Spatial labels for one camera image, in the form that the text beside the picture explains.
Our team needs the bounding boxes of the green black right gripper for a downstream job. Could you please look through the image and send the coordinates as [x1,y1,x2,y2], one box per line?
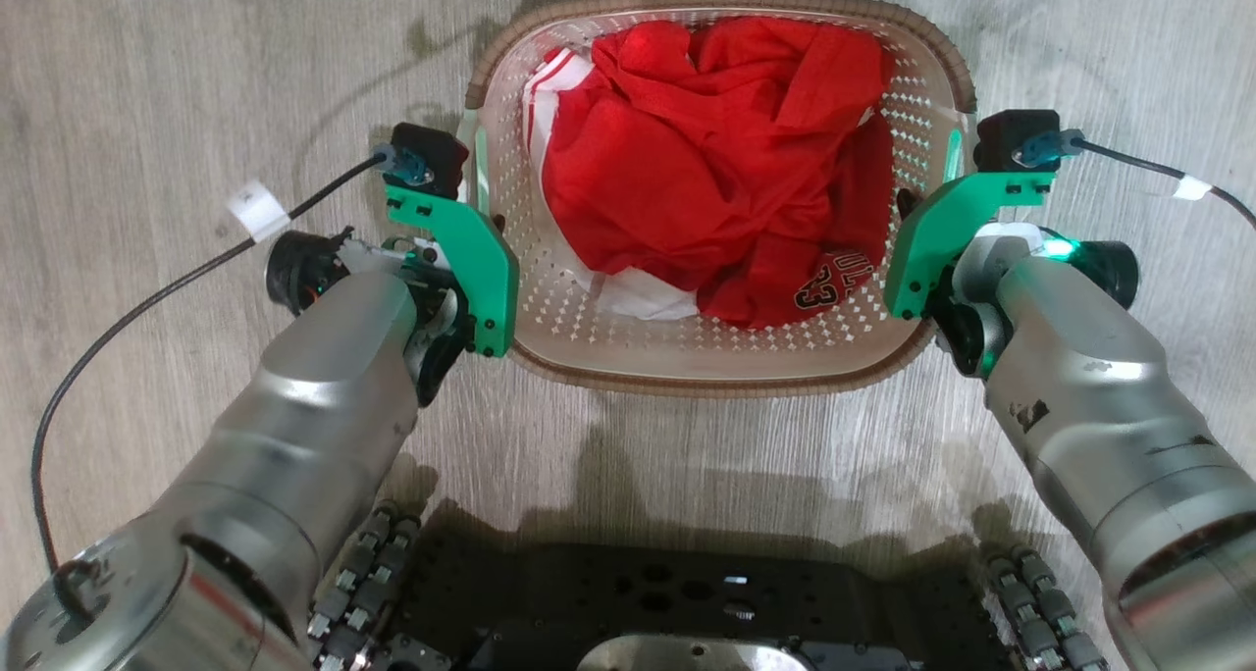
[883,171,1058,380]

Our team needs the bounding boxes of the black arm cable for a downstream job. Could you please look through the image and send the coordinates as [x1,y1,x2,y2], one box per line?
[1020,129,1256,231]
[29,143,433,579]

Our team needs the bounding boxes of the red basketball jersey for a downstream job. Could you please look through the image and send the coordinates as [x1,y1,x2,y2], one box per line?
[542,17,897,331]

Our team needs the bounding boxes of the perforated beige laundry basket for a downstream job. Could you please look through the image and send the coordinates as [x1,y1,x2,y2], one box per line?
[463,0,978,399]

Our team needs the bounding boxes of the right roller wheel of base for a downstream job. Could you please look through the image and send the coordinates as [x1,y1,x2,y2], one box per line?
[981,545,1112,671]

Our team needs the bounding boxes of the left roller wheel of base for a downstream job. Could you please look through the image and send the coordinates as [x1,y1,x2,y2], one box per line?
[307,500,424,671]

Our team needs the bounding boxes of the roller wheel of base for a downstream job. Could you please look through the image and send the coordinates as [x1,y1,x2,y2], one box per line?
[981,545,1112,671]
[307,500,424,671]

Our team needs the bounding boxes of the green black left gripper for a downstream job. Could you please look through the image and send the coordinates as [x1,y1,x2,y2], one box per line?
[384,184,520,408]

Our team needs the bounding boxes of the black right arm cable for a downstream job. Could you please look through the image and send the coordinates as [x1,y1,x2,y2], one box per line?
[1020,129,1256,231]

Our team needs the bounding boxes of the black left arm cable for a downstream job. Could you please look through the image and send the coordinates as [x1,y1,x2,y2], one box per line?
[29,143,433,579]

